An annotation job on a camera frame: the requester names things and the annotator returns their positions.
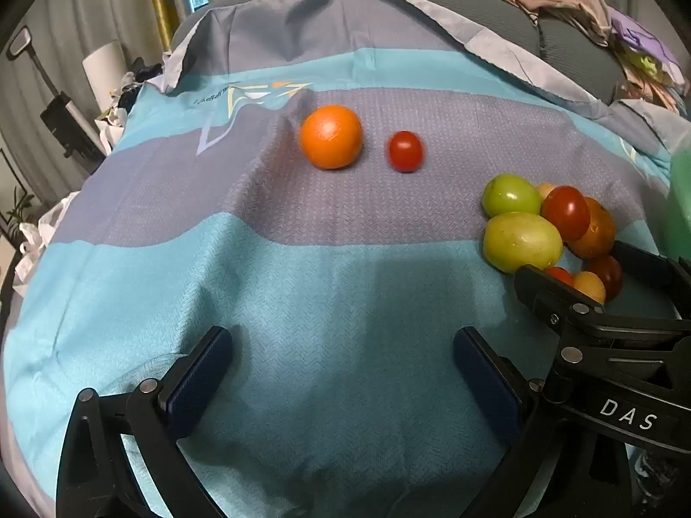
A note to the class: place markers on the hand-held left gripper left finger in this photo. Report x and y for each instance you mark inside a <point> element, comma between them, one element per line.
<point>198,377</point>

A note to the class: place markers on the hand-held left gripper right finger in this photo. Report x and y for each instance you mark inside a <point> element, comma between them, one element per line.
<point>486,383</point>

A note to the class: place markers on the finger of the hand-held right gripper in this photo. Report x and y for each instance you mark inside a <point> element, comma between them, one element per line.
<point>642,265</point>
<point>545,291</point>

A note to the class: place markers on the red tomato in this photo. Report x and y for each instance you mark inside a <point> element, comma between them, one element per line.
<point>610,275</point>
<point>405,151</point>
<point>565,213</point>
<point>559,275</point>

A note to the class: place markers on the small yellow fruit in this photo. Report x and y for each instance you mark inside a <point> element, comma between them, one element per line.
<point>588,285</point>
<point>545,190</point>

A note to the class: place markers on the oval yellow-green fruit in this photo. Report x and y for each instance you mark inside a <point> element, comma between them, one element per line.
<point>522,241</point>

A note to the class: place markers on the green bowl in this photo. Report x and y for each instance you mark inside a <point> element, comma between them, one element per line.
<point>681,205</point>

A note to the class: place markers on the round green tomato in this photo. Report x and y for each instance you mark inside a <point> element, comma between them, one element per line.
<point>510,196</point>

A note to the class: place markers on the blue and grey striped blanket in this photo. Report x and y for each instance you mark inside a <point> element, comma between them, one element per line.
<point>324,280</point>

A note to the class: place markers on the yellow-green floral cloth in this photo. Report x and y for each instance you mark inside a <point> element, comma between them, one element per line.
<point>650,73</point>

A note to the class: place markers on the white plastic bag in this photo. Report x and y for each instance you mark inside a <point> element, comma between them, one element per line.
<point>38,237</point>

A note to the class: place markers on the purple cloth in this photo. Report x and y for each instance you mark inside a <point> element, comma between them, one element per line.
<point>645,38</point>

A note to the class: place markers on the green houseplant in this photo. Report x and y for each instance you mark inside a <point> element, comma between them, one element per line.
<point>16,208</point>

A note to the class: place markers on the black stick vacuum cleaner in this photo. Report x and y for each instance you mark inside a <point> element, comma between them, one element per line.
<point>67,118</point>

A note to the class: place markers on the dark clothes pile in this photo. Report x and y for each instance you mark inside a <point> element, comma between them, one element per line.
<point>137,81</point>

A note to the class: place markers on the white paper roll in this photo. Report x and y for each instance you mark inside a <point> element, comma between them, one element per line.
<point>105,78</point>

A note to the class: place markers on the yellow patterned curtain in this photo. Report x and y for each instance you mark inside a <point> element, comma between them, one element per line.
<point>161,0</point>

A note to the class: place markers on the grey curtain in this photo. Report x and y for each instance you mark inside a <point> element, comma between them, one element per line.
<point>81,11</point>

